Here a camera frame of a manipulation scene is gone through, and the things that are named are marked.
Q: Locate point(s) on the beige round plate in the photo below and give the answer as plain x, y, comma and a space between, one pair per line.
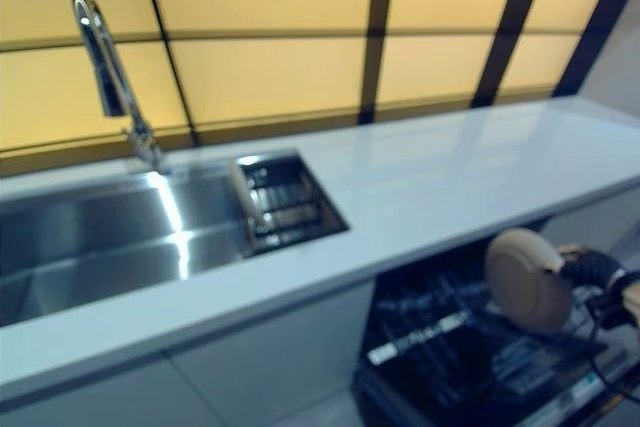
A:
245, 197
525, 282

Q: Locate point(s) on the black sink drying rack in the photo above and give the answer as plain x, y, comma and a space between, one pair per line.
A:
290, 207

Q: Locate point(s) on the yellow panel window black frame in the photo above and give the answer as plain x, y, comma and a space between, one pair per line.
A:
300, 67

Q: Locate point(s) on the dishwasher door with control panel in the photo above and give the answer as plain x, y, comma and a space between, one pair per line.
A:
575, 392

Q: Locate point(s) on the stainless steel sink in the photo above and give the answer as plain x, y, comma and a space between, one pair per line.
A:
100, 237

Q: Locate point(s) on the white cabinet door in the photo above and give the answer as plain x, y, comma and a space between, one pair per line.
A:
275, 347
75, 397
600, 217

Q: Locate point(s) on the chrome kitchen faucet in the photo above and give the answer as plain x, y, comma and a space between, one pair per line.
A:
112, 87

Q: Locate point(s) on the dark dishwasher tub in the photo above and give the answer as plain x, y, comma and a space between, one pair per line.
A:
425, 277

